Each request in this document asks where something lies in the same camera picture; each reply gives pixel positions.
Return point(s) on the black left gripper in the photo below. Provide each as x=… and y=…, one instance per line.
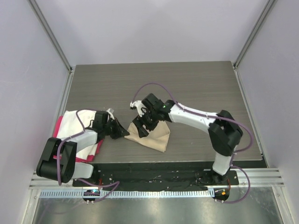
x=120, y=131

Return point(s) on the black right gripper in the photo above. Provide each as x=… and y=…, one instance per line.
x=138, y=122

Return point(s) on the beige cloth napkin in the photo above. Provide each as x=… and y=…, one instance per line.
x=157, y=139

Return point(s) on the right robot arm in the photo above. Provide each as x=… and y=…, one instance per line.
x=224, y=133

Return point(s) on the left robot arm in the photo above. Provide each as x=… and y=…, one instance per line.
x=58, y=160

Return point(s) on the pink folded cloth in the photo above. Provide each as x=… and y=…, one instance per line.
x=84, y=155

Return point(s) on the white folded cloth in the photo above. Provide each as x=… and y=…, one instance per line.
x=70, y=125

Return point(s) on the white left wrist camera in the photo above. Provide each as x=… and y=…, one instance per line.
x=110, y=112

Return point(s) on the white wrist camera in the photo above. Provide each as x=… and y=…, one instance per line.
x=139, y=107
x=110, y=112

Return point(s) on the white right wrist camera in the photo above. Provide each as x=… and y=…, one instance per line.
x=139, y=107

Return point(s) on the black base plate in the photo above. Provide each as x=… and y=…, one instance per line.
x=159, y=176

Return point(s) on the white slotted cable duct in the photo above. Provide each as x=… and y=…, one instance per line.
x=90, y=193

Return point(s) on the aluminium frame post left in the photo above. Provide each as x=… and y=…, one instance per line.
x=43, y=21

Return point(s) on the aluminium frame post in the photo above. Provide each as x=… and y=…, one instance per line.
x=257, y=27
x=43, y=21

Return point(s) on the aluminium frame rail right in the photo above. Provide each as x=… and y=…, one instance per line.
x=263, y=126

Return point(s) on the aluminium frame post right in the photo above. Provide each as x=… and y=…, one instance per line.
x=257, y=27

